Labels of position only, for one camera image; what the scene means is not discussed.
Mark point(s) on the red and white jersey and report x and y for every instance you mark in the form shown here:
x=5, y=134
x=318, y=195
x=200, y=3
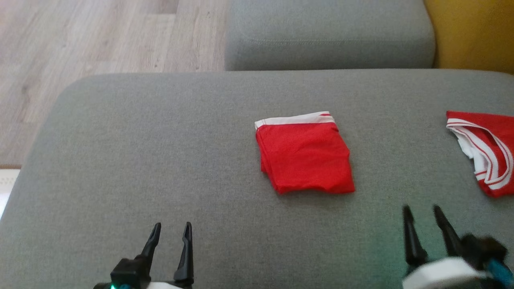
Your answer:
x=492, y=148

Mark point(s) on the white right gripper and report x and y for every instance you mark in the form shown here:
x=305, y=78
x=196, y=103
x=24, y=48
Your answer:
x=445, y=275

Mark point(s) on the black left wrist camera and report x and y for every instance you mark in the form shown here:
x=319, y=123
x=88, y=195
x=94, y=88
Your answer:
x=130, y=273

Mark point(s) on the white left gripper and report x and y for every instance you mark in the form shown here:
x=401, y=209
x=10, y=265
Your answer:
x=168, y=285

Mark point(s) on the large grey sofa seat cushion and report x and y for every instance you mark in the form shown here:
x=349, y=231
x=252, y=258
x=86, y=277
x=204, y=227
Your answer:
x=160, y=140

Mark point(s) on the small grey sofa cushion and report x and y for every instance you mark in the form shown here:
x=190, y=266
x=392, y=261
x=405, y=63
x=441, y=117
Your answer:
x=329, y=32

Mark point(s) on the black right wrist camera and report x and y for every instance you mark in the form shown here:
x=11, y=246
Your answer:
x=484, y=251

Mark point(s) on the yellow upholstered furniture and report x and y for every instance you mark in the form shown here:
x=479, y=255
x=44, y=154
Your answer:
x=474, y=32

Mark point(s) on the white floor mat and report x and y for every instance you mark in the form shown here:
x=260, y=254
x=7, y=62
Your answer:
x=7, y=188

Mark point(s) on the red shorts with number 23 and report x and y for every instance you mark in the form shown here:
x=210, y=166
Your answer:
x=305, y=156

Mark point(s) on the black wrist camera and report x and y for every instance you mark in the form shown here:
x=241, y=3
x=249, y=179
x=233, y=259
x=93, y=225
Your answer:
x=484, y=251
x=130, y=273

